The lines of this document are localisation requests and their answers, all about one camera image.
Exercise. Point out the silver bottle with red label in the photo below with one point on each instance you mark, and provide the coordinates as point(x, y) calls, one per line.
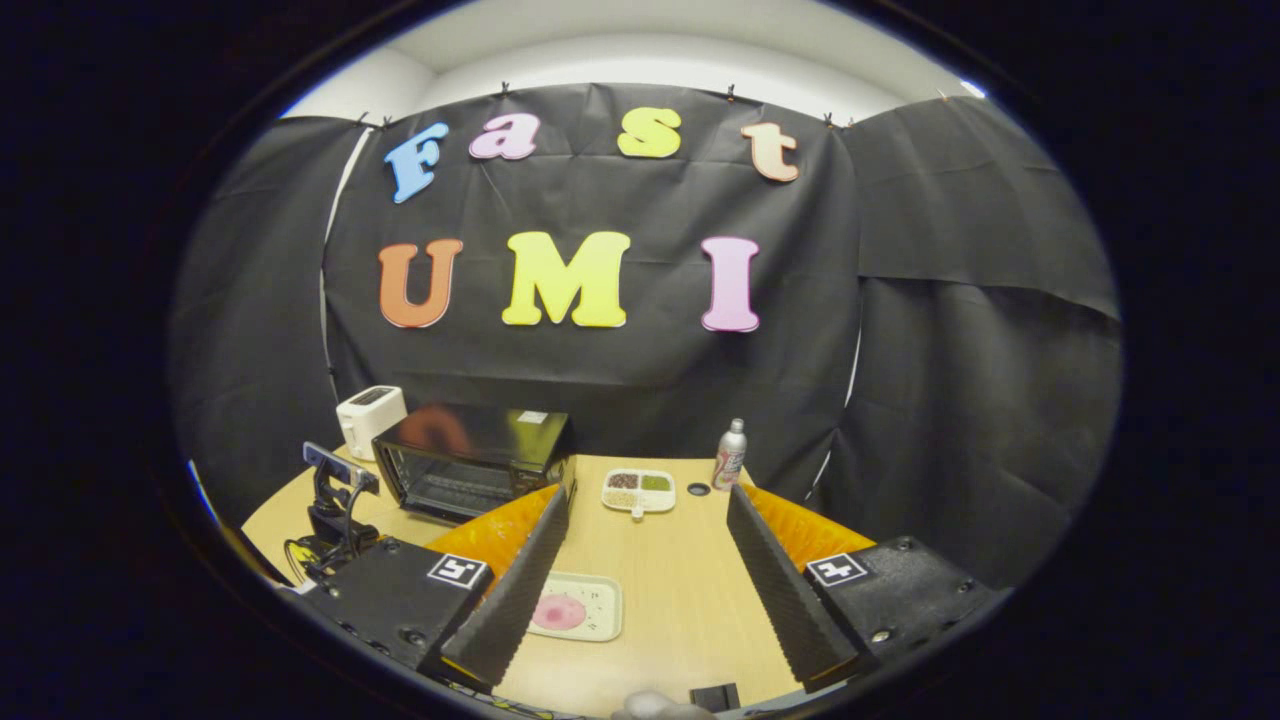
point(730, 460)

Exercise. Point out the black electric oven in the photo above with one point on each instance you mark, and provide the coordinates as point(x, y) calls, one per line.
point(470, 430)

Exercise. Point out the white divided dish with grains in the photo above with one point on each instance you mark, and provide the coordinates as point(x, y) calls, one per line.
point(640, 497)

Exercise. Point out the black backdrop cloth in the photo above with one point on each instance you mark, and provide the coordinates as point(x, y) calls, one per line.
point(650, 380)

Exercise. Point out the white toaster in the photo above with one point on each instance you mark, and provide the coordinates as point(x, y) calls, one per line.
point(370, 420)

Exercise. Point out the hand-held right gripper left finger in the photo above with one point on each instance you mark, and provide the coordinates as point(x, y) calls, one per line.
point(510, 600)

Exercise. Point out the white tray with pink food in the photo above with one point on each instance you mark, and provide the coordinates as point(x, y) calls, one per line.
point(592, 610)

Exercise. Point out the ceiling light panel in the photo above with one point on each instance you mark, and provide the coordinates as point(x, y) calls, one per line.
point(972, 89)

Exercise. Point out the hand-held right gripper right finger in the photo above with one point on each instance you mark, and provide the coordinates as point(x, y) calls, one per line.
point(780, 590)

